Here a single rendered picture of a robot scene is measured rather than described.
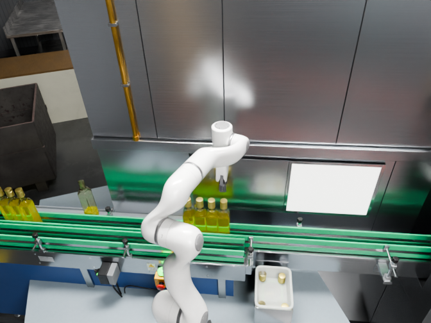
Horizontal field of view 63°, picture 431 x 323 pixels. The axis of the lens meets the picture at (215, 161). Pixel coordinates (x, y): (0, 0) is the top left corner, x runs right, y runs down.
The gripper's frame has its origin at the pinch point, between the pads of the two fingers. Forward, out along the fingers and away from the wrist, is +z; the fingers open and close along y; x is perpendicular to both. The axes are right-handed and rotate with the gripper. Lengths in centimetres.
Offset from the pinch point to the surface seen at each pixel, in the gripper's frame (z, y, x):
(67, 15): -70, -15, -61
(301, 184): 8.2, -12.7, 36.9
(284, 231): 33.2, -3.9, 30.4
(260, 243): 35.0, 3.6, 18.3
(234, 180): 7.6, -12.1, 4.2
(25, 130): 68, -138, -201
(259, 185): 10.1, -12.2, 16.6
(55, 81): 84, -278, -246
